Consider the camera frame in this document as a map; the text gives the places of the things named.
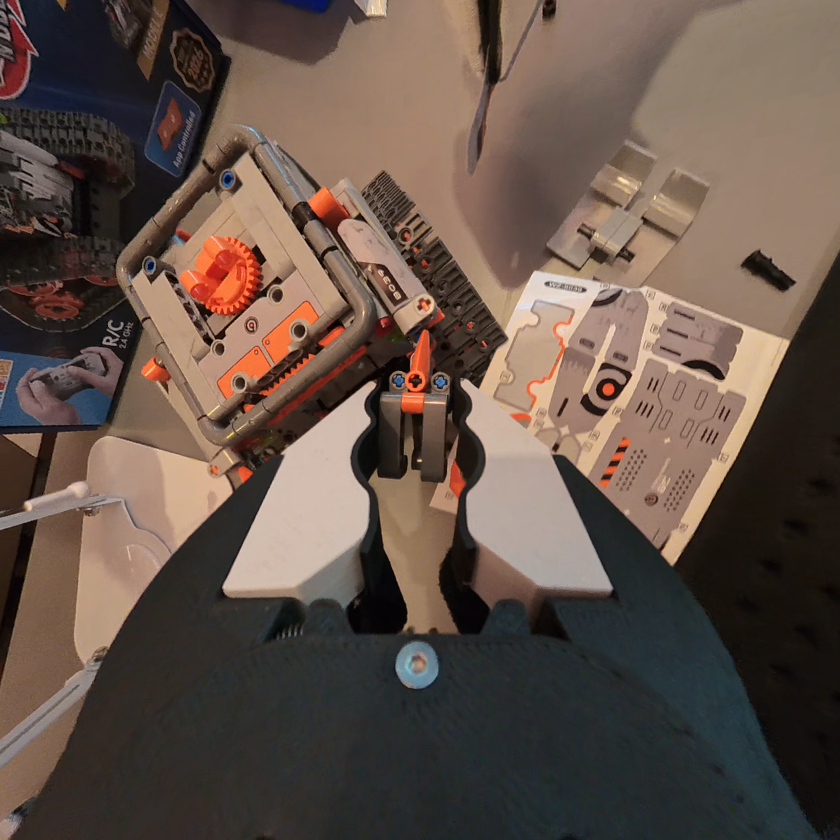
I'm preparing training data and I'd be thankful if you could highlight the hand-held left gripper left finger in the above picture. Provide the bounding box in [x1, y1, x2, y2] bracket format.
[222, 381, 388, 602]

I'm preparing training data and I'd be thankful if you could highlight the blue robot kit box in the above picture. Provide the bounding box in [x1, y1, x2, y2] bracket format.
[0, 0, 232, 429]

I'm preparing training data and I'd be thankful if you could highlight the black perforated armrest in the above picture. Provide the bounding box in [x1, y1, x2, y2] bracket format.
[676, 249, 840, 840]

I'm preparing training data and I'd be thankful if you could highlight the grey plastic panel assembly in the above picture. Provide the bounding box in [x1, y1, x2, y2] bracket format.
[546, 140, 711, 269]

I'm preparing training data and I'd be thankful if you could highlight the white stand base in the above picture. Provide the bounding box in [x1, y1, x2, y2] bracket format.
[0, 436, 227, 772]

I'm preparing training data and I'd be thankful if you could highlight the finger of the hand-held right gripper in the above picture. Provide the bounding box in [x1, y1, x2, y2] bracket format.
[467, 0, 549, 177]

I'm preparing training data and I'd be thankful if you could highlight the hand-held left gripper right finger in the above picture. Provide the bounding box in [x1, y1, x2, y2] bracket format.
[453, 379, 618, 608]

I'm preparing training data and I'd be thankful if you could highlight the black plastic pin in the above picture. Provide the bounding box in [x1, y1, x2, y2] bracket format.
[742, 249, 797, 291]

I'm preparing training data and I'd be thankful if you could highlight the booklet holder clip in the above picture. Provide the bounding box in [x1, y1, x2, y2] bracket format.
[0, 482, 126, 532]

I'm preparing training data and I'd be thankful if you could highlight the robot sticker sheet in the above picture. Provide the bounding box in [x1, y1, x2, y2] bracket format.
[430, 270, 790, 567]

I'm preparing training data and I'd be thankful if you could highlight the grey orange tracked toy robot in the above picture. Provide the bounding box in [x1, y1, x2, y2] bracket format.
[117, 123, 509, 490]

